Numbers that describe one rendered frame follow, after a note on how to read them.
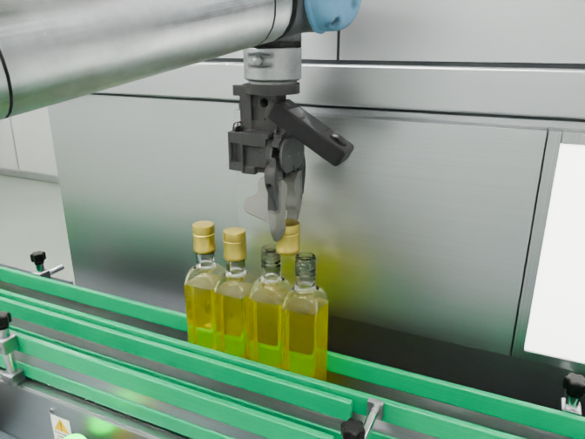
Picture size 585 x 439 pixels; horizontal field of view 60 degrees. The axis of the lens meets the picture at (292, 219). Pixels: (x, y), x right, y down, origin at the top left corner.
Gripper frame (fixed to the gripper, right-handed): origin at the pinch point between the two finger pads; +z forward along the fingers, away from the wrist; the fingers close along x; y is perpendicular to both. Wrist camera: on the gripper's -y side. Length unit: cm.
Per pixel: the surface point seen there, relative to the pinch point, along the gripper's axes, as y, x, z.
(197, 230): 14.4, 1.9, 1.9
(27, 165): 465, -305, 103
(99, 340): 32.8, 6.9, 23.4
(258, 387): 1.7, 6.6, 23.0
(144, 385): 16.5, 14.1, 22.4
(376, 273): -10.0, -11.9, 10.2
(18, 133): 470, -305, 69
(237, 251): 7.5, 1.8, 4.2
